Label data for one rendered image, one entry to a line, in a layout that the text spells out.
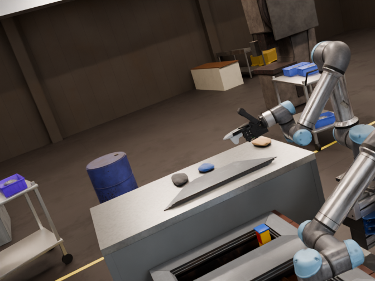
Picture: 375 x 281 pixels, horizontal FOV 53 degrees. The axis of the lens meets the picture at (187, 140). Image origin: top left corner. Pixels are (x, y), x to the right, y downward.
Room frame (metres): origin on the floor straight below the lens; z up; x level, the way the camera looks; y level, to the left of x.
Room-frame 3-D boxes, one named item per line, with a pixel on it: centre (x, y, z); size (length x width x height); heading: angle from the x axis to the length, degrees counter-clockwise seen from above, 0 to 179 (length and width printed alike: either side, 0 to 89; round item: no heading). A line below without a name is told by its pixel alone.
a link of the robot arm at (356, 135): (1.61, -0.78, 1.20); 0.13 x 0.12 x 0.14; 1
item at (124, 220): (2.13, 0.03, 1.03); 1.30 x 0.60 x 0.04; 105
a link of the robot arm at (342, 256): (0.91, -0.31, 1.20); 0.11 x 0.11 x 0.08; 9
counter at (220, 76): (11.47, -1.43, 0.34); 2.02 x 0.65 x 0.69; 19
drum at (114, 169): (4.36, 1.01, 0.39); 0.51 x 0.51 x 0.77
